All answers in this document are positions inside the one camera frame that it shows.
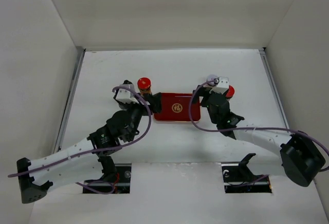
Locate red-capped sauce bottle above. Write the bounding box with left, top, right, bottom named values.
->
left=137, top=77, right=152, bottom=96
left=225, top=85, right=235, bottom=99

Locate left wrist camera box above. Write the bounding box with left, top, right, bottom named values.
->
left=115, top=84, right=138, bottom=104

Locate red rectangular tray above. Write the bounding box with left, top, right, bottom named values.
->
left=154, top=92, right=201, bottom=122

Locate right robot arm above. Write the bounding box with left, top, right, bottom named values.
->
left=192, top=85, right=327, bottom=187

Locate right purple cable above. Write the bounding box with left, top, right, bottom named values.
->
left=189, top=80, right=329, bottom=186

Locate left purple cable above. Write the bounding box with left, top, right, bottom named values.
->
left=7, top=85, right=153, bottom=194

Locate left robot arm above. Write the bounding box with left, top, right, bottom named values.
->
left=13, top=80, right=162, bottom=204

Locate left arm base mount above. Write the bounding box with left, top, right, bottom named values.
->
left=82, top=163, right=132, bottom=195

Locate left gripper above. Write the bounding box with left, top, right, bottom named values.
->
left=123, top=93, right=162, bottom=142

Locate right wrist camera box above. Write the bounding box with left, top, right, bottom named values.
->
left=210, top=77, right=229, bottom=94

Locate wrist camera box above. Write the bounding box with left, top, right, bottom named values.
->
left=115, top=84, right=138, bottom=104
left=210, top=77, right=229, bottom=94

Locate white-capped spice jar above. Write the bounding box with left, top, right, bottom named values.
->
left=207, top=74, right=219, bottom=86

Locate purple cable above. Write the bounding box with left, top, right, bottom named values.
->
left=7, top=85, right=153, bottom=194
left=189, top=80, right=329, bottom=186

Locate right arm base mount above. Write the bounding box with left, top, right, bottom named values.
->
left=221, top=153, right=272, bottom=194

